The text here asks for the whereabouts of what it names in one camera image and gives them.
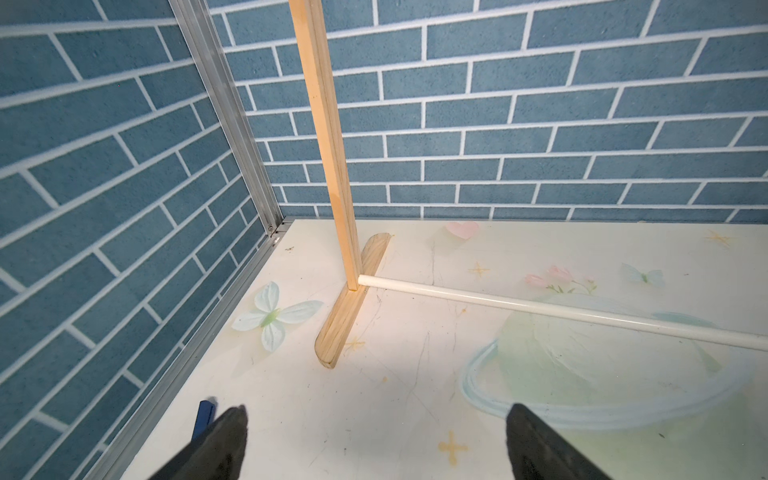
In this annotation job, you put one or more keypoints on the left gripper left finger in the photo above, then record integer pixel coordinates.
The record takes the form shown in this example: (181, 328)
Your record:
(217, 453)

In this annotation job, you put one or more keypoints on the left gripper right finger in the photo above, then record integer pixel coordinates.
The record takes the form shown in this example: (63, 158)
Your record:
(537, 451)

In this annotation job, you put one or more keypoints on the blue marker pen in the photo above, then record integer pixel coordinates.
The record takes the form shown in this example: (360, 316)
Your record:
(205, 416)

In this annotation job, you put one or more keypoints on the floral table mat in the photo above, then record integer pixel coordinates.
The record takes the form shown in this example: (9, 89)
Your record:
(423, 386)

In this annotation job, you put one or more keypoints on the wooden clothes rack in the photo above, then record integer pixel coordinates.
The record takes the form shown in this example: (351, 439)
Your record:
(361, 262)

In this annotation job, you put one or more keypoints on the left aluminium corner post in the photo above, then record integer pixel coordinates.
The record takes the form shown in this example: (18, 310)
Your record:
(201, 37)

